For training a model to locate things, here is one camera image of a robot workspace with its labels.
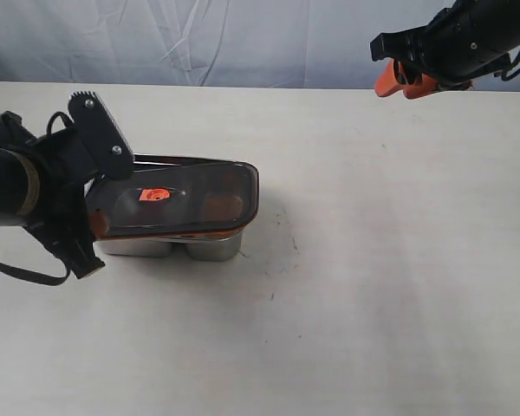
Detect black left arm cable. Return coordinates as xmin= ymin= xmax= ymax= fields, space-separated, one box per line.
xmin=0 ymin=110 xmax=77 ymax=287

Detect yellow toy cheese wedge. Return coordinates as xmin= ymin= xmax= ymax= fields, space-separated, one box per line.
xmin=201 ymin=195 xmax=244 ymax=221

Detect blue-grey backdrop cloth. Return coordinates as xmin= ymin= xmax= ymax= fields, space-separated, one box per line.
xmin=0 ymin=1 xmax=445 ymax=89

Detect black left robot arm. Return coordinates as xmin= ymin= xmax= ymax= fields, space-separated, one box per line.
xmin=0 ymin=111 xmax=106 ymax=286

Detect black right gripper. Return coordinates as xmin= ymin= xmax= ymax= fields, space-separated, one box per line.
xmin=370 ymin=1 xmax=520 ymax=99

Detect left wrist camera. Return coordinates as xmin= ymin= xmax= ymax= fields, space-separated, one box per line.
xmin=68 ymin=91 xmax=134 ymax=180

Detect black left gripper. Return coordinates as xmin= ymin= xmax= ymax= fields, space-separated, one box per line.
xmin=24 ymin=127 xmax=109 ymax=278

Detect stainless steel lunch box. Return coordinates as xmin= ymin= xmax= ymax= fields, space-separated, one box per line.
xmin=93 ymin=153 xmax=249 ymax=263

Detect dark transparent box lid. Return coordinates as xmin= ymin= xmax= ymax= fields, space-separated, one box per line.
xmin=82 ymin=153 xmax=260 ymax=242

